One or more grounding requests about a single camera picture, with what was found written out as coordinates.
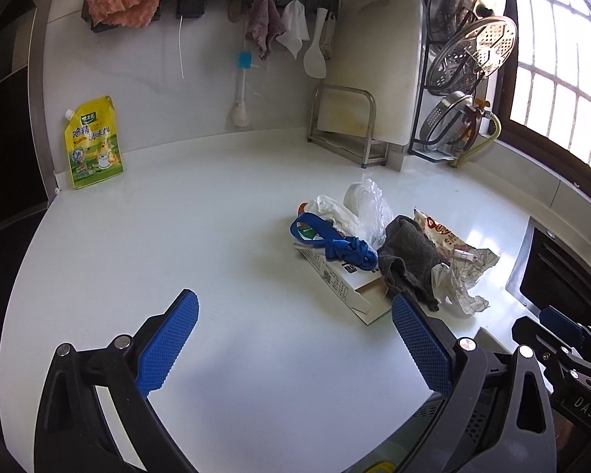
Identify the perforated steel steamer plate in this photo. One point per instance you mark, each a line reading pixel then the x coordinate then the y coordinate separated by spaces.
pixel 473 54

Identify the small orange cap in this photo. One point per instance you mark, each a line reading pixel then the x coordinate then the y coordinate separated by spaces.
pixel 303 206

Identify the brown framed window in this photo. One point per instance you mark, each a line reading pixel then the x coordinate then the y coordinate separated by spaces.
pixel 546 83

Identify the black kitchen sink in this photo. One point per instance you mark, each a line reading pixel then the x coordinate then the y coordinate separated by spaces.
pixel 561 266

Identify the pink dish cloth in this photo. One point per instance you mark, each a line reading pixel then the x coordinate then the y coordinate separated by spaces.
pixel 123 0

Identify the white cutting board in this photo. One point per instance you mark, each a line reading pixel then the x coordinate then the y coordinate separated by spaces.
pixel 374 59

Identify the yellow seasoning pouch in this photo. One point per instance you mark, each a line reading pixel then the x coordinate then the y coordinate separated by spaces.
pixel 93 148

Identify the crumpled white paper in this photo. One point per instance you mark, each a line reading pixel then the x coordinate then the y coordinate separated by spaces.
pixel 453 286

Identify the blue and white brush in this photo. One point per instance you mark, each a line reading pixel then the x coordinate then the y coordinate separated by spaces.
pixel 240 113

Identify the white hanging cloth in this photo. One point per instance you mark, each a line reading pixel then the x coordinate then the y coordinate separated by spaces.
pixel 293 24

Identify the steel cutting board stand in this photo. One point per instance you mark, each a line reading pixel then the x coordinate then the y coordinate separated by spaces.
pixel 344 89

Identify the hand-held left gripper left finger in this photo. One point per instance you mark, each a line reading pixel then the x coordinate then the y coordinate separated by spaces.
pixel 170 350

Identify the white rice paddle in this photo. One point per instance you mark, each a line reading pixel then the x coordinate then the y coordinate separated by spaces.
pixel 315 61

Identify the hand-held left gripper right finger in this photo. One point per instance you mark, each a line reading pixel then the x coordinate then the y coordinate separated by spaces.
pixel 421 350

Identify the dark grey cloth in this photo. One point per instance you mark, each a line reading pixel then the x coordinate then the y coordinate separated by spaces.
pixel 404 256

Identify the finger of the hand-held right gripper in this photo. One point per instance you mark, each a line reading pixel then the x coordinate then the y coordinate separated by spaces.
pixel 534 332
pixel 561 322

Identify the clear plastic bag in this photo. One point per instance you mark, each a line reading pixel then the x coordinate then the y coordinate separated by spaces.
pixel 369 212

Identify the orange printed snack wrapper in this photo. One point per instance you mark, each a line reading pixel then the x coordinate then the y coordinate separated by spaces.
pixel 443 236

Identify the mauve hanging cloth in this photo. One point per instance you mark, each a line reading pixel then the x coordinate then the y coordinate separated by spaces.
pixel 263 24

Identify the orange gas valve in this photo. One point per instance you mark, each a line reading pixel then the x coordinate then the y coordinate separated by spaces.
pixel 480 108

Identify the flattened white cardboard box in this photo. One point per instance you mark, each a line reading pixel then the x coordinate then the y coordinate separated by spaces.
pixel 344 286

